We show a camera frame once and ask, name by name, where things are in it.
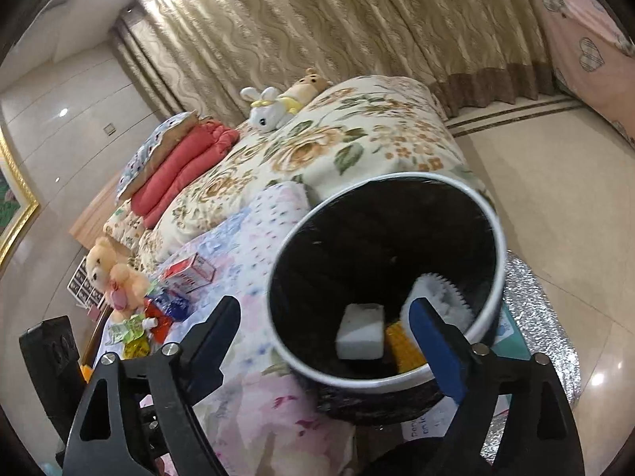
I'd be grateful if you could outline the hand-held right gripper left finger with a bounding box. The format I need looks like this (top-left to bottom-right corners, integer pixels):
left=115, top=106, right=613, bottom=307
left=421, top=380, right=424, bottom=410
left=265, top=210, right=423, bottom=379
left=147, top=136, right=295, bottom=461
left=62, top=296, right=242, bottom=476

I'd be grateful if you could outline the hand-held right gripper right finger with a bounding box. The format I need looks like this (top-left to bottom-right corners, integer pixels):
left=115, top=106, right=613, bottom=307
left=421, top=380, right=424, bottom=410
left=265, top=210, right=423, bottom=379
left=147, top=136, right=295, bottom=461
left=408, top=297, right=586, bottom=476

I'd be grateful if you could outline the orange snack packet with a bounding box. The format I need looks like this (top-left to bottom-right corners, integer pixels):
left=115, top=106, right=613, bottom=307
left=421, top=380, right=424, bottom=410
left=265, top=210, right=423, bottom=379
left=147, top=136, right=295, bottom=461
left=144, top=302, right=174, bottom=340

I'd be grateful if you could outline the red and white carton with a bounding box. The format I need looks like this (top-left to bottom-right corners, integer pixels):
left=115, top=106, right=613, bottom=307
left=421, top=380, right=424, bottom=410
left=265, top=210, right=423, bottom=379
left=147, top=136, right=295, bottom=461
left=161, top=253, right=215, bottom=294

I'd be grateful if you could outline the black bin with white rim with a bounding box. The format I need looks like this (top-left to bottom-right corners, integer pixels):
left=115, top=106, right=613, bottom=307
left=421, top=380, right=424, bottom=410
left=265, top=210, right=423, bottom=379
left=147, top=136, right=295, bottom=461
left=267, top=173, right=507, bottom=427

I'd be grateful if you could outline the yellow textured sponge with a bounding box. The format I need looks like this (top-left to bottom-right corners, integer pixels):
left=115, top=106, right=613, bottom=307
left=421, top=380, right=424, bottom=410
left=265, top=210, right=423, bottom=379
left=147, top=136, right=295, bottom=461
left=386, top=322, right=427, bottom=374

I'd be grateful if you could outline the blue snack packet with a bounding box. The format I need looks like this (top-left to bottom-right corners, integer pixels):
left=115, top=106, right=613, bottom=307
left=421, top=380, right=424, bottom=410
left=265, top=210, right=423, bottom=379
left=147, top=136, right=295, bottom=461
left=149, top=292, right=192, bottom=321

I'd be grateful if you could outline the white foam block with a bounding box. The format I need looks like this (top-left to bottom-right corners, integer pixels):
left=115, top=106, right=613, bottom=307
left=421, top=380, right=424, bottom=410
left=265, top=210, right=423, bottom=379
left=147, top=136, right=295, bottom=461
left=336, top=303, right=387, bottom=360

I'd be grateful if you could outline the white paper sheet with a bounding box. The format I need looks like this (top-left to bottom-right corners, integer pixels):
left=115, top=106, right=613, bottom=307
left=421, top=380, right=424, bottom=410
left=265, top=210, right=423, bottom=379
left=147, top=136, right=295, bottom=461
left=397, top=397, right=462, bottom=440

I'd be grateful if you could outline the green snack packet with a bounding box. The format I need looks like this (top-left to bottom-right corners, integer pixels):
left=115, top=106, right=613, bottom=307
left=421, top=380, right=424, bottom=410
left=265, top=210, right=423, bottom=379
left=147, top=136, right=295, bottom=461
left=106, top=318, right=147, bottom=344

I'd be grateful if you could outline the beige teddy bear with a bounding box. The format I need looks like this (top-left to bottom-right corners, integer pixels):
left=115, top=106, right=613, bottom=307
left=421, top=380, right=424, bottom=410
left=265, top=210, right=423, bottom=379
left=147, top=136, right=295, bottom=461
left=87, top=237, right=150, bottom=322

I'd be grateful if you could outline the pastel floral bed sheet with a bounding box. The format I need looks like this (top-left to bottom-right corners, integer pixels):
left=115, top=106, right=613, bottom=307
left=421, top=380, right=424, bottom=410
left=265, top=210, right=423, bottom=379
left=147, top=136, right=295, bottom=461
left=99, top=181, right=358, bottom=476

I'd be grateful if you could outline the silver floor mat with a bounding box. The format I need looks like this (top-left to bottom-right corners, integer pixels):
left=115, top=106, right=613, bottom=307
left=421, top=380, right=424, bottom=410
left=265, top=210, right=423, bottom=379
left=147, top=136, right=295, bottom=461
left=476, top=253, right=581, bottom=467

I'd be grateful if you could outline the folded red quilt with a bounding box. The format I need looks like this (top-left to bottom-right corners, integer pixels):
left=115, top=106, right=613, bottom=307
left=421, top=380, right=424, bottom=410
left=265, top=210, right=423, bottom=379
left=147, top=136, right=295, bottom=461
left=130, top=119, right=241, bottom=229

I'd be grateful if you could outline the blue dotted pillow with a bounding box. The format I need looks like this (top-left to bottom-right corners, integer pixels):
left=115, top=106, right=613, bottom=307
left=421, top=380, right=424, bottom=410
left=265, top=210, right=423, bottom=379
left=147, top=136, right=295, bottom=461
left=116, top=111, right=199, bottom=204

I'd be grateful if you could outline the white bunny plush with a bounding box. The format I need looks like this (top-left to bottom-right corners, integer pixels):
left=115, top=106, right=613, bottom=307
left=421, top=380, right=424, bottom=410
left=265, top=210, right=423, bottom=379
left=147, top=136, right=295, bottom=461
left=241, top=86, right=303, bottom=133

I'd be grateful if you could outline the beige rose floral blanket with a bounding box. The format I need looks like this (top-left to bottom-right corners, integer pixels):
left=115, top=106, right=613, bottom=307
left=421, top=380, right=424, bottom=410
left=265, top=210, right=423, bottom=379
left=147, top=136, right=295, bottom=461
left=104, top=75, right=497, bottom=269

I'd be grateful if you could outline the brown bear plush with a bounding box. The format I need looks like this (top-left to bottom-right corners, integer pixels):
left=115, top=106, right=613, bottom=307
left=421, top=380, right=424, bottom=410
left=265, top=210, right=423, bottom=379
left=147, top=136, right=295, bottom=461
left=280, top=68, right=333, bottom=110

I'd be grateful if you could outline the pink heart print cover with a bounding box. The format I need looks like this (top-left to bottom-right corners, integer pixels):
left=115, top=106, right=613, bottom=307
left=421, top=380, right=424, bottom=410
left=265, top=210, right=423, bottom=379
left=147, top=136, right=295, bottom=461
left=528, top=0, right=635, bottom=150

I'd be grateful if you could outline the beige patterned curtain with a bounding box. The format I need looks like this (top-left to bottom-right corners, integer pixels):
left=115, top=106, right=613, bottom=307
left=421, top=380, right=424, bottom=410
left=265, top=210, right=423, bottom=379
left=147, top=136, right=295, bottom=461
left=112, top=0, right=561, bottom=125

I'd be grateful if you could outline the gold picture frame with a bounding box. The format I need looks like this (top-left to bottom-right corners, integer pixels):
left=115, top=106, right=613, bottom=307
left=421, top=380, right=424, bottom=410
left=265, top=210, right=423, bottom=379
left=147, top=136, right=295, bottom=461
left=0, top=129, right=40, bottom=263

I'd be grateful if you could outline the wooden bed frame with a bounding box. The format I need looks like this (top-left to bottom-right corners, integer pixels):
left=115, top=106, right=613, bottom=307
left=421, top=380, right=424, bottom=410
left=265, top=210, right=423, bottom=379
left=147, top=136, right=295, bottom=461
left=69, top=173, right=125, bottom=241

